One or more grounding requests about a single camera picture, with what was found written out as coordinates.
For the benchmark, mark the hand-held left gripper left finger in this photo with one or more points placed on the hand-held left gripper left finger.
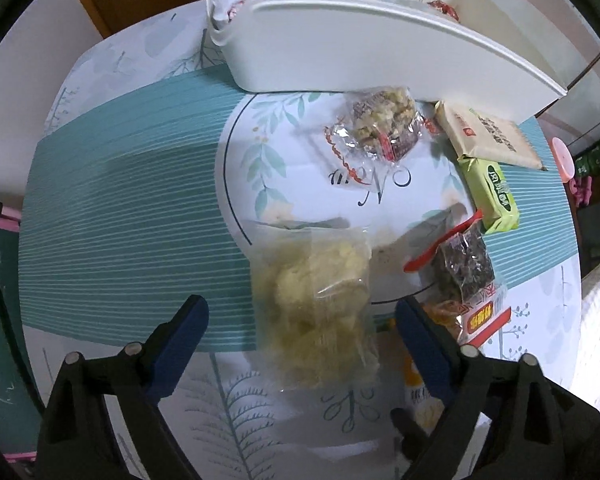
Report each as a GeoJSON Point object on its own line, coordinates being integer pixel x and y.
{"type": "Point", "coordinates": [180, 350]}

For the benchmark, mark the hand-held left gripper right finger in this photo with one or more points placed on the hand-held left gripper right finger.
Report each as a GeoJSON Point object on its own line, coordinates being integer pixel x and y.
{"type": "Point", "coordinates": [425, 352]}

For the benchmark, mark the clear bag of pale snacks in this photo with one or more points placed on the clear bag of pale snacks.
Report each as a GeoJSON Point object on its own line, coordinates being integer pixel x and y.
{"type": "Point", "coordinates": [315, 305]}

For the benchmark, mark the white plastic bin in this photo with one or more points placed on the white plastic bin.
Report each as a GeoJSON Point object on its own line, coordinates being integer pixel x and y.
{"type": "Point", "coordinates": [355, 45]}

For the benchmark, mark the orange label snack packet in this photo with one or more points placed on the orange label snack packet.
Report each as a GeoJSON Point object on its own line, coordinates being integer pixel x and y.
{"type": "Point", "coordinates": [420, 405]}

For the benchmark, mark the nut mix packet red seal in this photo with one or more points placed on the nut mix packet red seal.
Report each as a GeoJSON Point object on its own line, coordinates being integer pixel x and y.
{"type": "Point", "coordinates": [465, 265]}

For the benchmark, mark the small green snack packet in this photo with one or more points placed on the small green snack packet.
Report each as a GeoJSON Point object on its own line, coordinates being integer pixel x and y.
{"type": "Point", "coordinates": [495, 195]}

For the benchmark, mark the teal and white printed tablecloth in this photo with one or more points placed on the teal and white printed tablecloth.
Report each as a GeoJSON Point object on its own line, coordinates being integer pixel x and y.
{"type": "Point", "coordinates": [130, 170]}

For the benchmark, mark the pink plastic toy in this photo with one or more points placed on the pink plastic toy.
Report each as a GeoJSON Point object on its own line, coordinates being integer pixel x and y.
{"type": "Point", "coordinates": [580, 191]}

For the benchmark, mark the beige paper snack packet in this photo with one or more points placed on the beige paper snack packet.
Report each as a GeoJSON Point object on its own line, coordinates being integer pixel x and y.
{"type": "Point", "coordinates": [490, 132]}

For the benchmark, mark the clear nut mix packet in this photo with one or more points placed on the clear nut mix packet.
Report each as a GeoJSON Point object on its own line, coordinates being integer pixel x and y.
{"type": "Point", "coordinates": [380, 125]}

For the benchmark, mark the pink plastic stool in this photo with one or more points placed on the pink plastic stool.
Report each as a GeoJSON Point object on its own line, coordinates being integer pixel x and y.
{"type": "Point", "coordinates": [562, 157]}

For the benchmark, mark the green box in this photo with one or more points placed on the green box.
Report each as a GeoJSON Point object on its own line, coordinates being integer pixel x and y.
{"type": "Point", "coordinates": [597, 157]}

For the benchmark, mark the wardrobe with pink stripes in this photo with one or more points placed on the wardrobe with pink stripes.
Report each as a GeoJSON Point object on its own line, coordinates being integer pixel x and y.
{"type": "Point", "coordinates": [555, 25]}

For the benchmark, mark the green chalkboard with pink frame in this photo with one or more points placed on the green chalkboard with pink frame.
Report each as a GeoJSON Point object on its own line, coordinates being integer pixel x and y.
{"type": "Point", "coordinates": [5, 335]}

